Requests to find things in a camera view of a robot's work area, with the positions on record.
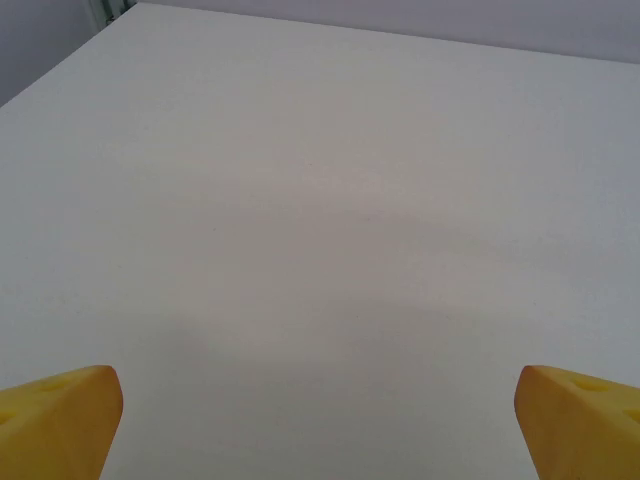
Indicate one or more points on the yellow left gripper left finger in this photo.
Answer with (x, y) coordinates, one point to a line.
(55, 425)

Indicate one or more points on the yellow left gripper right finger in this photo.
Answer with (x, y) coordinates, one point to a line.
(580, 430)

